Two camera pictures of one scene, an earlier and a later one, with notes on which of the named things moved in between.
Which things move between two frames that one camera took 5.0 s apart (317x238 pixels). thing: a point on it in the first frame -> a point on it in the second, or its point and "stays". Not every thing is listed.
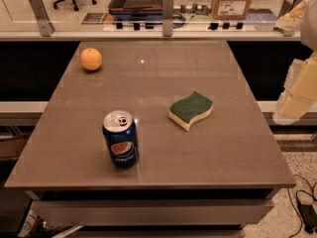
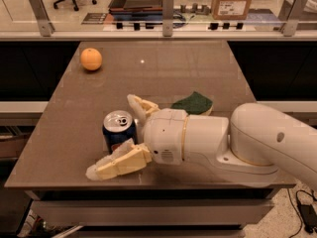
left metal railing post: (41, 13) stays
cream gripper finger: (299, 94) -> (128, 158)
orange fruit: (91, 59) stays
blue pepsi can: (120, 131) stays
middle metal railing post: (167, 12) stays
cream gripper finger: (292, 20) -> (141, 110)
